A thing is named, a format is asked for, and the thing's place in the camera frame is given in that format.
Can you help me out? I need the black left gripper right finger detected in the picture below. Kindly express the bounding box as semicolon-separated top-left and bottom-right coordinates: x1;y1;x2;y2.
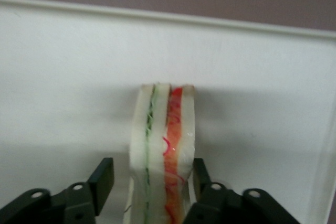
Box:
182;157;301;224

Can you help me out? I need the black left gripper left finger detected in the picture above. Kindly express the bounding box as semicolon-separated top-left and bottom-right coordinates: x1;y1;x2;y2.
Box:
0;157;115;224

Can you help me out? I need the triangular sandwich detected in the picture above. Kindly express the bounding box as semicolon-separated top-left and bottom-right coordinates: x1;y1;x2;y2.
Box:
122;83;196;224

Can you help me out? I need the cream plastic tray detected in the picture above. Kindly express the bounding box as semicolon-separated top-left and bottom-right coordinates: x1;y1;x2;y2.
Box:
0;0;336;224

